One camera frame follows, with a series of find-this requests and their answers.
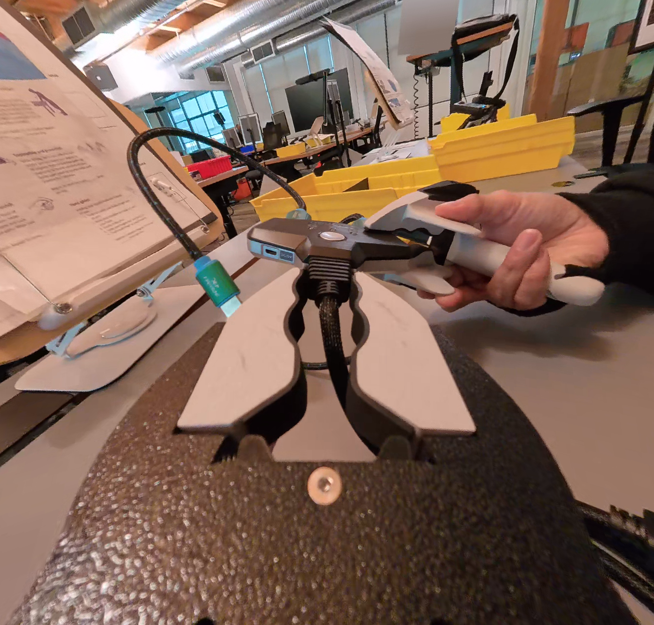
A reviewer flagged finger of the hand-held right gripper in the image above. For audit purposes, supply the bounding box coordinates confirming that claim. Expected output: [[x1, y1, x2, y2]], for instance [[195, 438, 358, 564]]
[[364, 190, 482, 238], [380, 264, 456, 297]]

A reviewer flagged black mesh office chair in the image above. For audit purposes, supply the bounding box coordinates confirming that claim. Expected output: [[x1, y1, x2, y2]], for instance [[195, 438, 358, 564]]
[[567, 93, 654, 168]]

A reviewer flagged instruction sheet on book stand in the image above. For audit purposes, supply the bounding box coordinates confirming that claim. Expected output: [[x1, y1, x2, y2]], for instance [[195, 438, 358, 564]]
[[0, 0, 225, 393]]

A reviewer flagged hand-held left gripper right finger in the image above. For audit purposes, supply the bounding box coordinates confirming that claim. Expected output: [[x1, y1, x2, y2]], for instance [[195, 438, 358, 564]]
[[349, 271, 478, 449]]

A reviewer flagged tilted document stand with sheet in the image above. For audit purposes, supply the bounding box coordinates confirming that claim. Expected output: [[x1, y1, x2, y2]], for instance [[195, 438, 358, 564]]
[[322, 17, 415, 125]]

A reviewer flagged red plastic bin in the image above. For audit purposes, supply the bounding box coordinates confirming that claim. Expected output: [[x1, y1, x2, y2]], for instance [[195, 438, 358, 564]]
[[186, 156, 233, 176]]

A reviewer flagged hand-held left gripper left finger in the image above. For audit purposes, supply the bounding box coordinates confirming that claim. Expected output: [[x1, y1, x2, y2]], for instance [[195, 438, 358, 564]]
[[175, 267, 308, 437]]

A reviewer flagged yellow bin with black divider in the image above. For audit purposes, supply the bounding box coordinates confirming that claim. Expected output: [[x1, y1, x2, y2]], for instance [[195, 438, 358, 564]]
[[250, 156, 440, 224]]

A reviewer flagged thick black braided cable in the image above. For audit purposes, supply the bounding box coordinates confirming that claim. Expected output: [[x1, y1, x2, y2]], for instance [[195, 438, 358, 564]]
[[301, 297, 654, 613]]

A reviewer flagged large black monitor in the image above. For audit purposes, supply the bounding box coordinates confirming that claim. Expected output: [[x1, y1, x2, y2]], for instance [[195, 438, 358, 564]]
[[285, 68, 353, 132]]

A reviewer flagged marker sign on stand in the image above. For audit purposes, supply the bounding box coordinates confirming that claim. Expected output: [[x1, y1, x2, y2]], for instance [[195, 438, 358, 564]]
[[628, 0, 654, 56]]

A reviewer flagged black braided usb cable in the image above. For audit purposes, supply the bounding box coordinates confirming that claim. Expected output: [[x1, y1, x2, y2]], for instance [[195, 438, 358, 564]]
[[128, 128, 313, 319]]

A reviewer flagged grey usb hub with button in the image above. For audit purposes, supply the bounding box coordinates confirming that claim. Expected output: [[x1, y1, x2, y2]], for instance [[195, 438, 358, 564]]
[[248, 217, 412, 299]]

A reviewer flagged yellow plastic bin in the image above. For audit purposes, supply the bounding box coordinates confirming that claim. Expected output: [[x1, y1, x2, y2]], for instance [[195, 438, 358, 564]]
[[429, 115, 575, 181]]

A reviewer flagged long silver air duct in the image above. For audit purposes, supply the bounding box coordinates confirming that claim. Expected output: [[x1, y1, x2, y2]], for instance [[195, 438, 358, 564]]
[[153, 0, 430, 74]]

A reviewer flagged wooden post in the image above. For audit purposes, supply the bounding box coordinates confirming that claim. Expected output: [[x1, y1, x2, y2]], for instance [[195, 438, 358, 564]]
[[526, 0, 575, 120]]

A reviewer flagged printed instruction sheet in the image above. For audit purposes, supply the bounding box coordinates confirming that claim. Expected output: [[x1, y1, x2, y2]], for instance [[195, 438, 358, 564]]
[[0, 4, 213, 311]]

